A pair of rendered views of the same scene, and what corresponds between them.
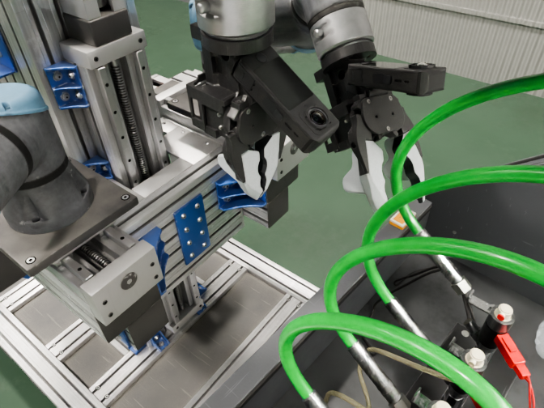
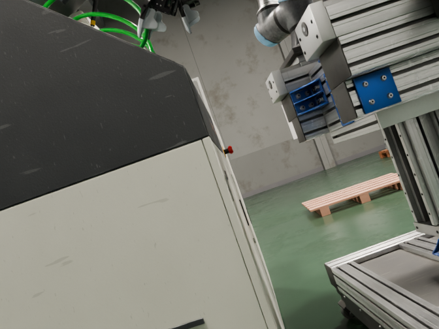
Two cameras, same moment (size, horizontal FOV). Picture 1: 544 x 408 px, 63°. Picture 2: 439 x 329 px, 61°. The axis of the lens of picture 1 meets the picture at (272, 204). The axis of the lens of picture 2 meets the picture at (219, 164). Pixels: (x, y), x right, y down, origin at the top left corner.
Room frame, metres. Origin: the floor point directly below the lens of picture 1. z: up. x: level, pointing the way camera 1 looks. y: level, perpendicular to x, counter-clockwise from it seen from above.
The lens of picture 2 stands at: (1.33, -0.86, 0.69)
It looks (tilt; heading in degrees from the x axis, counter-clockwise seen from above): 2 degrees up; 138
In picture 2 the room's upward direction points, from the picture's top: 19 degrees counter-clockwise
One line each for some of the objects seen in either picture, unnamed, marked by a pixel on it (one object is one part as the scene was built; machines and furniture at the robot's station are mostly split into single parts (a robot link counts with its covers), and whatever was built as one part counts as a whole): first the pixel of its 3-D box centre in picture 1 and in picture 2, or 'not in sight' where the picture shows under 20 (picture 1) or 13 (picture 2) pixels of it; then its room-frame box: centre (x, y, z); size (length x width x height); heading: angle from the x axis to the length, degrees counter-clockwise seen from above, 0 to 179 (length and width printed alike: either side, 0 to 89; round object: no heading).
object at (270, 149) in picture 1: (254, 157); (190, 17); (0.45, 0.02, 1.25); 0.06 x 0.03 x 0.09; 46
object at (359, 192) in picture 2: not in sight; (355, 194); (-0.85, 2.81, 0.05); 1.12 x 0.77 x 0.10; 45
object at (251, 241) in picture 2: not in sight; (254, 254); (0.49, -0.10, 0.44); 0.65 x 0.02 x 0.68; 136
